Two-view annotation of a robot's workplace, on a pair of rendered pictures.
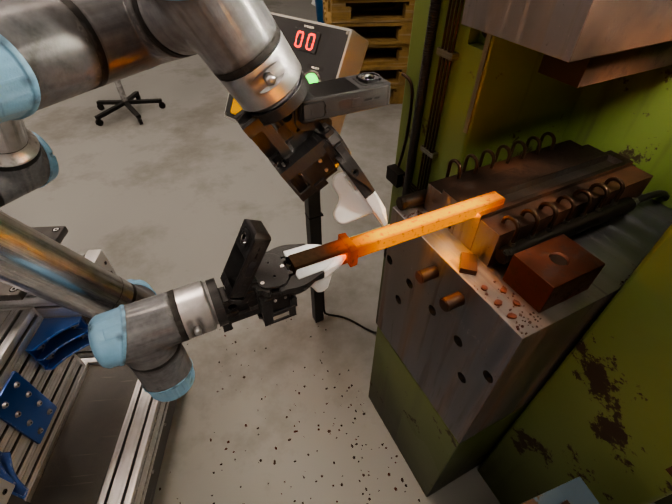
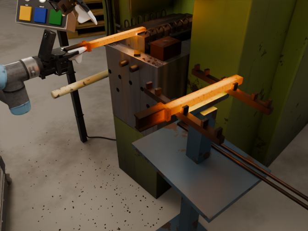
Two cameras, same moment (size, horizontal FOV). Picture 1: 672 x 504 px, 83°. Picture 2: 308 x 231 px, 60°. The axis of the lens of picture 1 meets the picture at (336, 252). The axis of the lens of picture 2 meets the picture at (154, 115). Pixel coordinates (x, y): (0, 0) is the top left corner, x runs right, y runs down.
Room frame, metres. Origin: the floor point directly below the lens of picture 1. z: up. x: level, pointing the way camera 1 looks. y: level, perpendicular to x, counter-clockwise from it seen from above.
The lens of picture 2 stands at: (-0.65, 0.04, 1.43)
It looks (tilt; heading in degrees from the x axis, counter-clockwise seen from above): 36 degrees down; 342
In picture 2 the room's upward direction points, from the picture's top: straight up
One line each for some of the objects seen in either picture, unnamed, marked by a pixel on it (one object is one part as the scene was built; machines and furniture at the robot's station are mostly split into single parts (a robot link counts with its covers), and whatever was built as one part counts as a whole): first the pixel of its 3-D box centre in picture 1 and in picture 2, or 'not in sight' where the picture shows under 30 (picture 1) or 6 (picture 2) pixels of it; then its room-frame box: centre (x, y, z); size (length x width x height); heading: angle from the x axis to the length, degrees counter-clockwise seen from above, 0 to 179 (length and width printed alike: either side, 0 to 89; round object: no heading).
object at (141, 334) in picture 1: (141, 330); (8, 75); (0.30, 0.27, 0.98); 0.11 x 0.08 x 0.09; 116
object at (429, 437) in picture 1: (472, 377); (166, 137); (0.63, -0.46, 0.23); 0.56 x 0.38 x 0.47; 116
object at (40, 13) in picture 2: not in sight; (41, 15); (0.95, 0.17, 1.01); 0.07 x 0.05 x 0.07; 51
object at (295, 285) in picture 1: (295, 279); (67, 54); (0.38, 0.06, 1.00); 0.09 x 0.05 x 0.02; 114
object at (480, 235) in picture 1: (535, 190); (161, 29); (0.67, -0.42, 0.96); 0.42 x 0.20 x 0.09; 116
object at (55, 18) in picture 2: not in sight; (56, 17); (0.88, 0.09, 1.01); 0.07 x 0.05 x 0.07; 51
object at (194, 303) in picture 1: (198, 309); (30, 68); (0.33, 0.20, 0.99); 0.08 x 0.05 x 0.08; 26
